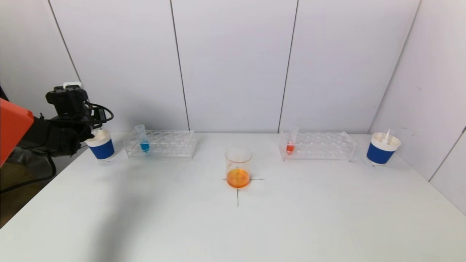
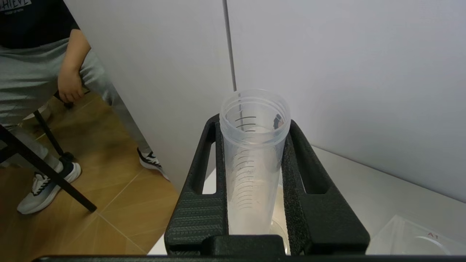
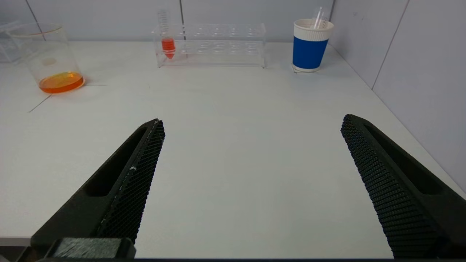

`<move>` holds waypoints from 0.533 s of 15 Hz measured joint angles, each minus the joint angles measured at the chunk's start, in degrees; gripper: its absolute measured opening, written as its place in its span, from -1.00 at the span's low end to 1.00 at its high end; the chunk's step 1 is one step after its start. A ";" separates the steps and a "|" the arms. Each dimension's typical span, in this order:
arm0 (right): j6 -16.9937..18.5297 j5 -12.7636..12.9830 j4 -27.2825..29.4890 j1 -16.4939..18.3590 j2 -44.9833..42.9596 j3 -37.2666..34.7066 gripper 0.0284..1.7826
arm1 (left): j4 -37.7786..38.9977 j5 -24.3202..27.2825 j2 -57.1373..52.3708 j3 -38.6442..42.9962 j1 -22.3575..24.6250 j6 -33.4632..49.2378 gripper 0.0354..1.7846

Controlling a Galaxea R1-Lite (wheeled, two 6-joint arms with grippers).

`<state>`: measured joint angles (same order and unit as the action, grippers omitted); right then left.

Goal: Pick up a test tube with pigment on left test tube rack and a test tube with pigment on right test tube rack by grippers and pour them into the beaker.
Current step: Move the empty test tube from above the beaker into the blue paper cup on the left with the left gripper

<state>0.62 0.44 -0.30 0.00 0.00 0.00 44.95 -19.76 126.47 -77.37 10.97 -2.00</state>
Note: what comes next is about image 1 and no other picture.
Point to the test tube with yellow pigment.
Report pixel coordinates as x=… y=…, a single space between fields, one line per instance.
x=386 y=139

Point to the blue white paper cup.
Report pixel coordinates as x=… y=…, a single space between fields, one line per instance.
x=103 y=150
x=379 y=153

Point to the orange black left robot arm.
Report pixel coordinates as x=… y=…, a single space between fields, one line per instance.
x=47 y=134

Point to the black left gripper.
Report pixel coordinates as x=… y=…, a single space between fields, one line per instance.
x=86 y=125

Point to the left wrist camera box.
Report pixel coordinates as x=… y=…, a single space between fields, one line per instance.
x=72 y=85

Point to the test tube with blue pigment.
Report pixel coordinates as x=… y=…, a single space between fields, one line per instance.
x=144 y=146

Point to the clear glass beaker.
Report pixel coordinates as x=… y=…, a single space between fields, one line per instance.
x=238 y=178

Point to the clear acrylic test tube rack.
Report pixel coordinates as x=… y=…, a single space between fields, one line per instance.
x=320 y=149
x=164 y=149

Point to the test tube with red pigment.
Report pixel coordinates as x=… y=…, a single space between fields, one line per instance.
x=289 y=147

